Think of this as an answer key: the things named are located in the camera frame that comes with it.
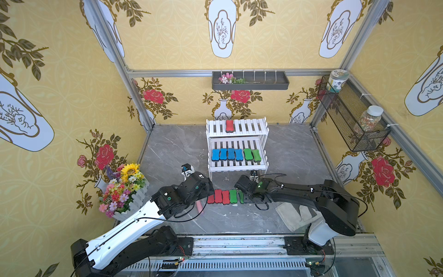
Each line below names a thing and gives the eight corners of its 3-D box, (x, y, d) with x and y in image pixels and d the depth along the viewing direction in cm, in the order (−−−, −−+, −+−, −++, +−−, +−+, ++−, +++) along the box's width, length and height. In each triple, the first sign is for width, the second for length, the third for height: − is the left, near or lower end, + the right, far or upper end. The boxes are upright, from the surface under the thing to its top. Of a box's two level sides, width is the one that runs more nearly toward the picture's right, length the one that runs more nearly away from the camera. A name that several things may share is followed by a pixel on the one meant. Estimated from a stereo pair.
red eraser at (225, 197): (221, 204, 87) (221, 203, 86) (221, 192, 92) (221, 190, 90) (229, 204, 87) (229, 203, 86) (229, 192, 92) (229, 190, 90)
